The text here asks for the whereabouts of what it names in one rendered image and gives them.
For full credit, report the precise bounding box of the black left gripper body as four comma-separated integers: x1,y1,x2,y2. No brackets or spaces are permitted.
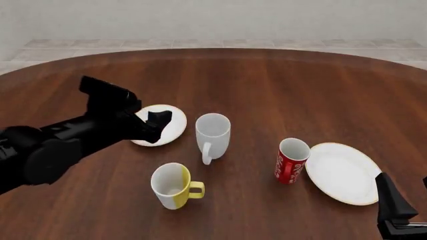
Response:
121,109,151,143

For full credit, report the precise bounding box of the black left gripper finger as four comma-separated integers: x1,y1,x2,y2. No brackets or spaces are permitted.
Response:
142,126,163,145
147,110,173,131

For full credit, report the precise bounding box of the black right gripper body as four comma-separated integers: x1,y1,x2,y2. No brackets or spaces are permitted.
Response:
378,211,427,240

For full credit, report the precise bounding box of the small white plate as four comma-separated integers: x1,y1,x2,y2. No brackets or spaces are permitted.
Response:
129,104,188,147

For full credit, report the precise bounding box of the large white plate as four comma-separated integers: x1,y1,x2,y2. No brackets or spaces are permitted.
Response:
304,142,384,207

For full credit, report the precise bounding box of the yellow and white mug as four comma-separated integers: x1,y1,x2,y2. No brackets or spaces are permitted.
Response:
150,162,206,211

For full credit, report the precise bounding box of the red mug with white lettering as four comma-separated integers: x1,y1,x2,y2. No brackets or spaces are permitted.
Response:
274,137,312,186

